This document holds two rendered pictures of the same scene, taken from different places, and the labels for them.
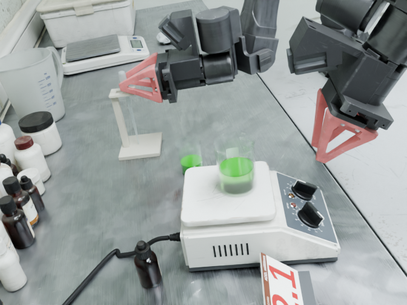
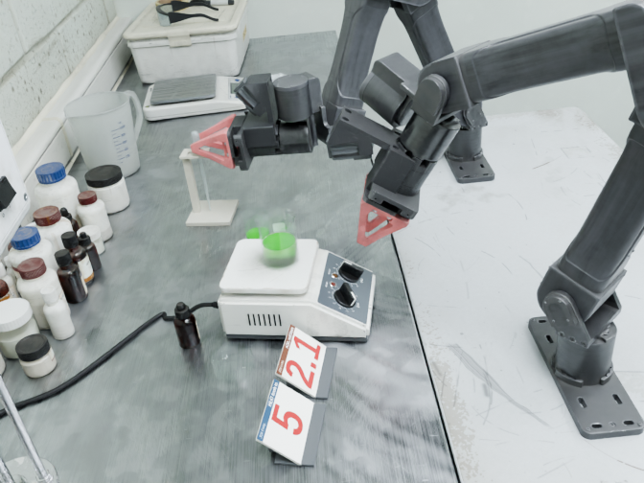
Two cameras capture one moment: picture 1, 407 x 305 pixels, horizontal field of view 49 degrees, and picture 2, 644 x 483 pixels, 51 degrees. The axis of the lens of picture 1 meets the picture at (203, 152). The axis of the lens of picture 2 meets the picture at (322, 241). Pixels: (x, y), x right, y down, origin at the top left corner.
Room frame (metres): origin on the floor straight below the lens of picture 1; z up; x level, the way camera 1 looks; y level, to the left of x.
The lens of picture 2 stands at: (-0.28, -0.16, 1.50)
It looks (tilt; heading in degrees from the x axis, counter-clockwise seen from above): 33 degrees down; 5
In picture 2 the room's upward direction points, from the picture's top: 6 degrees counter-clockwise
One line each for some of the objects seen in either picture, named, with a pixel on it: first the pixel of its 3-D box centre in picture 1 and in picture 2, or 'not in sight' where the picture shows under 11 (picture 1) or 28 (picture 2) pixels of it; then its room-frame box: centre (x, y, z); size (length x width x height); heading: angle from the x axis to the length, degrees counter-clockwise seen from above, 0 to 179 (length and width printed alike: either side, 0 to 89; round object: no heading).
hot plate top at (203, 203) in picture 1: (227, 191); (270, 264); (0.47, -0.02, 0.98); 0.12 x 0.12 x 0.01; 84
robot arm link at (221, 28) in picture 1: (232, 40); (313, 108); (0.76, -0.08, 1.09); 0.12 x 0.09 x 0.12; 120
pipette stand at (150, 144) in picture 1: (134, 119); (207, 183); (0.76, 0.12, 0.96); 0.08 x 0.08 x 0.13; 86
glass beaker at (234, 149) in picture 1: (237, 164); (279, 240); (0.47, -0.04, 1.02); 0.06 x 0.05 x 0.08; 31
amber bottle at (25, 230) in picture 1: (15, 221); (69, 275); (0.53, 0.29, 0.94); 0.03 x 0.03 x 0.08
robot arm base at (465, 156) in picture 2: not in sight; (465, 140); (0.92, -0.35, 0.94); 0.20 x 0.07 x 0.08; 5
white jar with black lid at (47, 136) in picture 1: (40, 134); (107, 189); (0.82, 0.33, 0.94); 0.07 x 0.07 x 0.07
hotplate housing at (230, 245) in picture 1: (249, 214); (292, 290); (0.47, -0.05, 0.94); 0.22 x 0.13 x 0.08; 84
